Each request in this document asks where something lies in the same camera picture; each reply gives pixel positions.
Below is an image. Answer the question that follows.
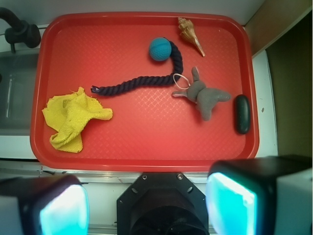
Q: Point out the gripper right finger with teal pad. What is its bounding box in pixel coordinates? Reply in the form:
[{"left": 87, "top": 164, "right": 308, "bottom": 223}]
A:
[{"left": 205, "top": 155, "right": 313, "bottom": 235}]

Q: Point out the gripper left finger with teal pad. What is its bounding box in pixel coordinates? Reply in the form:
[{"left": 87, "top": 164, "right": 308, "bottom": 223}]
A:
[{"left": 0, "top": 175, "right": 89, "bottom": 235}]

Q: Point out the gray plush animal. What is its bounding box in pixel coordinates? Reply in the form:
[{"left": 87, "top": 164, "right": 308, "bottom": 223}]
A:
[{"left": 172, "top": 67, "right": 231, "bottom": 121}]

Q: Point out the yellow crumpled cloth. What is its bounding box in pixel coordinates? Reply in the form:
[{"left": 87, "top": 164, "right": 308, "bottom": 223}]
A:
[{"left": 42, "top": 87, "right": 113, "bottom": 153}]

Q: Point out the black smooth stone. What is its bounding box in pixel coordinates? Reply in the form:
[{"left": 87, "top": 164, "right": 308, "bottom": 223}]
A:
[{"left": 235, "top": 94, "right": 251, "bottom": 135}]

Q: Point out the red plastic tray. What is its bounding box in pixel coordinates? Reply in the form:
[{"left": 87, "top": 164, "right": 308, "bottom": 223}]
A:
[{"left": 30, "top": 12, "right": 259, "bottom": 172}]

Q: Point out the stainless steel sink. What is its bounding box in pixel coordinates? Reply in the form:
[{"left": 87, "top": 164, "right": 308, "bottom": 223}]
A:
[{"left": 0, "top": 49, "right": 39, "bottom": 136}]

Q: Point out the black faucet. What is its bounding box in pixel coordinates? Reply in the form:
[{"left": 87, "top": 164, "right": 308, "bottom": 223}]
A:
[{"left": 0, "top": 7, "right": 41, "bottom": 54}]

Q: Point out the golden spiral seashell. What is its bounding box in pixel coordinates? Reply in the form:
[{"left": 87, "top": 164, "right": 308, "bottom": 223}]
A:
[{"left": 178, "top": 17, "right": 205, "bottom": 57}]

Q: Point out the black octagonal mount plate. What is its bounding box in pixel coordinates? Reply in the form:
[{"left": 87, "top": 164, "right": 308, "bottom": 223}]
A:
[{"left": 116, "top": 172, "right": 209, "bottom": 235}]

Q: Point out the blue ball rope toy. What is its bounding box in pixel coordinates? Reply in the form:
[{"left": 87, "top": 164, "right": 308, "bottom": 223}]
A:
[{"left": 90, "top": 37, "right": 183, "bottom": 96}]

